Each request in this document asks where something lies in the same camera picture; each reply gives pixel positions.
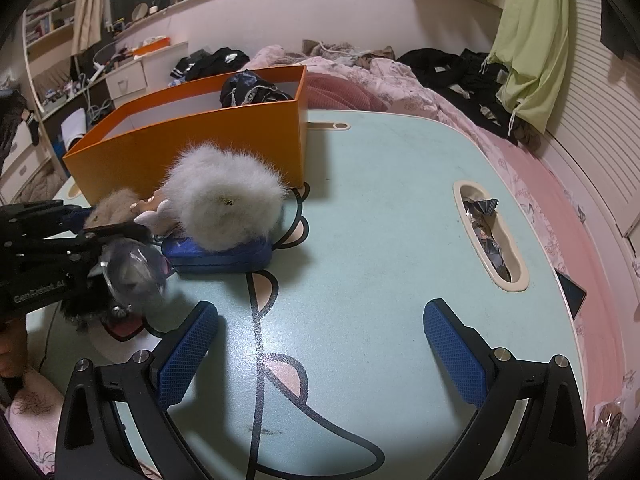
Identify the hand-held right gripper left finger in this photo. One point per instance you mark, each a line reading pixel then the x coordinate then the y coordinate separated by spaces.
pixel 187 355

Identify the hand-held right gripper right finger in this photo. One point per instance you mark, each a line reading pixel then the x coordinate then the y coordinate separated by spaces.
pixel 455 355

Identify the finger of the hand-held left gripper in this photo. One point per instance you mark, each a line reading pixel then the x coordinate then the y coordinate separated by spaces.
pixel 75 212
pixel 115 232

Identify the doll with brown fur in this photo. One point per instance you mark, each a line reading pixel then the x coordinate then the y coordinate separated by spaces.
pixel 112 207

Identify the clear plastic capsule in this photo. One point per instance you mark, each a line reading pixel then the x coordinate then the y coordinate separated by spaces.
pixel 132 275

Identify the orange cardboard box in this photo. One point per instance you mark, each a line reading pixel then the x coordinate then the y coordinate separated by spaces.
pixel 125 160

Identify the blue zip pouch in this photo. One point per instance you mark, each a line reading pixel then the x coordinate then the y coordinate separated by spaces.
pixel 220 260

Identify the grey fluffy pouch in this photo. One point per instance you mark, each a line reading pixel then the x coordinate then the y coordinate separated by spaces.
pixel 225 195

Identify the black speckled sock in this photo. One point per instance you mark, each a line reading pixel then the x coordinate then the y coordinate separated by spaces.
pixel 250 90

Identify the mint green cartoon desktop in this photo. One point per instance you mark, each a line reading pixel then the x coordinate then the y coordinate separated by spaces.
pixel 390 210

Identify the person's left hand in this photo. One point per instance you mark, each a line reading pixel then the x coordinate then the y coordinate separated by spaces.
pixel 12 350

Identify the black fuzzy item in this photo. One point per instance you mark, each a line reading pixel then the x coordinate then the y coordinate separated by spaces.
pixel 80 312

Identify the white low dresser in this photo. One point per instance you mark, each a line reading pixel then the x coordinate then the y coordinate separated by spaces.
pixel 20 160

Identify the dark hanging cloth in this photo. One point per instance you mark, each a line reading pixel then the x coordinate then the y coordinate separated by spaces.
pixel 10 120

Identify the crumpled foil wrapper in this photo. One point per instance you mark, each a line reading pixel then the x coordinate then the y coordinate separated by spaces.
pixel 482 232

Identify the pink printed cloth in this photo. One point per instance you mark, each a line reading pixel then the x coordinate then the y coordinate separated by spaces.
pixel 35 425

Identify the black smartphone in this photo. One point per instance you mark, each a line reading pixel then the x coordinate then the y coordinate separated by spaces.
pixel 572 292

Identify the white drawer desk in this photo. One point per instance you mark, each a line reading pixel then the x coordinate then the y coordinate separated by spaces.
pixel 125 82

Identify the brown patterned packet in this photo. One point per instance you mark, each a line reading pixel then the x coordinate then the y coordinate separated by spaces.
pixel 607 430

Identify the small orange box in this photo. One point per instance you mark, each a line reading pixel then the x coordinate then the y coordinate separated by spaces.
pixel 152 49

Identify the pink bed sheet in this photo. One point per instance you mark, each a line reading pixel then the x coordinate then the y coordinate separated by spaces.
pixel 550 195

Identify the white bookshelf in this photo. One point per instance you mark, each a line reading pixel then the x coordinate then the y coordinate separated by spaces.
pixel 47 25

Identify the black white-striped clothing pile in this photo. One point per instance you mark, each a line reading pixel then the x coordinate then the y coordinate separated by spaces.
pixel 215 62

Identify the round mirror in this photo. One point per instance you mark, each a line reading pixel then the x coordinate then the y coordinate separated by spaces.
pixel 140 12

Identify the dusty pink cushion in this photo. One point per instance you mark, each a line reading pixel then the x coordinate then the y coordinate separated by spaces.
pixel 340 92

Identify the white louvered door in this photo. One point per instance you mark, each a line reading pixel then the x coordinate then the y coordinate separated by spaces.
pixel 595 125

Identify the pink floral blanket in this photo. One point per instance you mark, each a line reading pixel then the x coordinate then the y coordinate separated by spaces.
pixel 400 85

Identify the brown fuzzy cloth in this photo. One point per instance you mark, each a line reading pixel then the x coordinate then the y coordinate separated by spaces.
pixel 345 52

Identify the light green hanging garment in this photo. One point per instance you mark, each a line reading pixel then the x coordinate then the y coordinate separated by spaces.
pixel 535 35

